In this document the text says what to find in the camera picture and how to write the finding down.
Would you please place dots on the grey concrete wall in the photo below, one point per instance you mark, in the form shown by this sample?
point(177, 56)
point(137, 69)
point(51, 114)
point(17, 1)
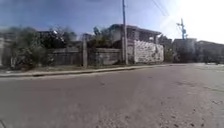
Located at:
point(103, 56)

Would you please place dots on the grey asphalt road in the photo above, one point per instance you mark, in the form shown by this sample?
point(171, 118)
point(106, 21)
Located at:
point(116, 100)

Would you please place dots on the utility pole with crossarms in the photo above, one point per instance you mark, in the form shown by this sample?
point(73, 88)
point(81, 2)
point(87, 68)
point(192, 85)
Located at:
point(182, 30)

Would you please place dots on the tall utility pole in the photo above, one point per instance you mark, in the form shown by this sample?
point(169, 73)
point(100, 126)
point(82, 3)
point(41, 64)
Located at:
point(124, 33)

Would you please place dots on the bushes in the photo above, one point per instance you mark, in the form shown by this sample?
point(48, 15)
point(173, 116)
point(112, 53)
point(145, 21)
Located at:
point(28, 46)

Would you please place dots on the white stone wall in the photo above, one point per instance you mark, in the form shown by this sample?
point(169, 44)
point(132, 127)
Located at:
point(148, 51)

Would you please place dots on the row of grey buildings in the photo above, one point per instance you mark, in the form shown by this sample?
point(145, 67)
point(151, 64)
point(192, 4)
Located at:
point(206, 51)

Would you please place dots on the grey kerb strip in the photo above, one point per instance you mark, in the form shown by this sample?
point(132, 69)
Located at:
point(66, 71)

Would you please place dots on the grey house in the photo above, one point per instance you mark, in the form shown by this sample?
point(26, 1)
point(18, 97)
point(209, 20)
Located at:
point(140, 33)

